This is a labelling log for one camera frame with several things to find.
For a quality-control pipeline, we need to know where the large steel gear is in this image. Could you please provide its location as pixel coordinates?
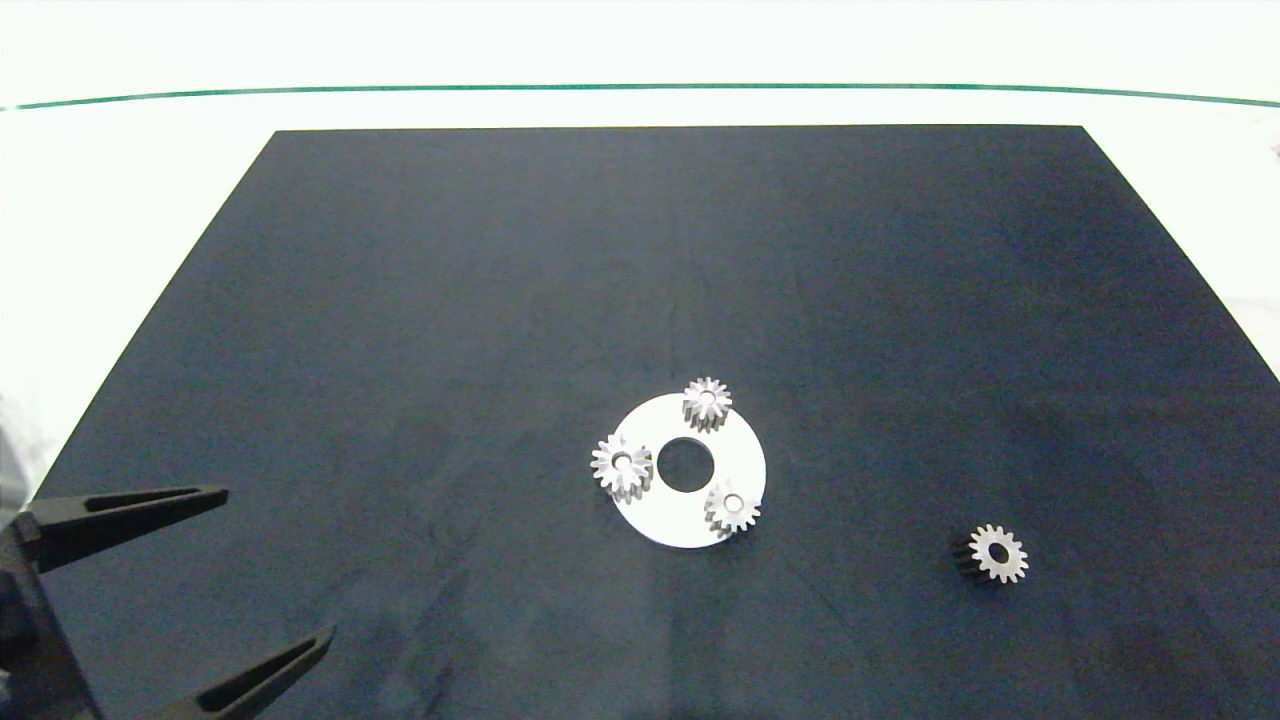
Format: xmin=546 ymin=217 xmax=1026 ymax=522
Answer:
xmin=590 ymin=434 xmax=654 ymax=501

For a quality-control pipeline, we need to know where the small steel gear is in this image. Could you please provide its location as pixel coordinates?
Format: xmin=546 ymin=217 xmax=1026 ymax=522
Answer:
xmin=704 ymin=481 xmax=762 ymax=539
xmin=950 ymin=524 xmax=1029 ymax=585
xmin=682 ymin=377 xmax=733 ymax=433

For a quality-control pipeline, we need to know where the round white plate with pins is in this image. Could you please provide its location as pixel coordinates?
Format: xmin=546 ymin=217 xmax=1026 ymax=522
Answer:
xmin=608 ymin=393 xmax=767 ymax=549

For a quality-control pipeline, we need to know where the dark mat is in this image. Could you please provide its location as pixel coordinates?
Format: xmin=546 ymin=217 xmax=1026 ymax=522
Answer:
xmin=0 ymin=125 xmax=1280 ymax=720

